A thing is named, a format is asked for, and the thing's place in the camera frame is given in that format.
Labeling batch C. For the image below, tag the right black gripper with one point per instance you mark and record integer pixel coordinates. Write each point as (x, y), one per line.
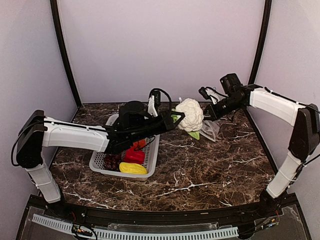
(214, 114)

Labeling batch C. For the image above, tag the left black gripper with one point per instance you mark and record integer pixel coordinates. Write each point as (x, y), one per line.
(168, 123)

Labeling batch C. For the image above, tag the white cauliflower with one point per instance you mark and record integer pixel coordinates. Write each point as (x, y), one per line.
(192, 122)

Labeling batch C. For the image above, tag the clear zip top bag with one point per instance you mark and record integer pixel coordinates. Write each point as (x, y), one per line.
(210, 130)

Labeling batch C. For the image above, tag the orange pumpkin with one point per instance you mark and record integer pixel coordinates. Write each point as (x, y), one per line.
(139, 144)

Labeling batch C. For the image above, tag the red bell pepper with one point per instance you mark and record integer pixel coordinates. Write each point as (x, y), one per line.
(134, 156)

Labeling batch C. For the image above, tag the yellow bell pepper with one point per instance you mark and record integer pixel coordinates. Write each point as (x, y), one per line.
(132, 168)

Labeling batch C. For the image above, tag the dark red grape bunch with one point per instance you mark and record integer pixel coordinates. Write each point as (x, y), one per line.
(112, 162)

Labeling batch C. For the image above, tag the white plastic basket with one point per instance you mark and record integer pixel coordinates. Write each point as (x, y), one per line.
(96, 163)

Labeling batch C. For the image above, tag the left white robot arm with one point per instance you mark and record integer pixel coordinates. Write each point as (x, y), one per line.
(40, 131)

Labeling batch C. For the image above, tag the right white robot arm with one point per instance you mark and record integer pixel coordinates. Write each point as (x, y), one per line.
(304, 118)

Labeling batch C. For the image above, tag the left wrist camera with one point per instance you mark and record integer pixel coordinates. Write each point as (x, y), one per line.
(154, 102)

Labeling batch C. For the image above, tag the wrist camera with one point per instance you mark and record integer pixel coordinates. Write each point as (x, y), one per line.
(154, 102)
(209, 93)

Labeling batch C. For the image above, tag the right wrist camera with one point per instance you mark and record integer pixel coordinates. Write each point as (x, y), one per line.
(209, 93)

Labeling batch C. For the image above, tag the right black frame post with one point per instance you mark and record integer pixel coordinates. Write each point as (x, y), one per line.
(261, 41)

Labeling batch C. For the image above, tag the black frame post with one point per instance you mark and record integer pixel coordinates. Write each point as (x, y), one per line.
(63, 52)
(261, 41)

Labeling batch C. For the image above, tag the black front rail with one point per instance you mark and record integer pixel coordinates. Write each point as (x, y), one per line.
(96, 216)

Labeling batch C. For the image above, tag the white slotted cable duct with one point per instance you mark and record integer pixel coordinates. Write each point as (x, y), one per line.
(117, 231)

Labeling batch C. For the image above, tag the left black frame post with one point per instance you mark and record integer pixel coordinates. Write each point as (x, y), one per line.
(63, 52)

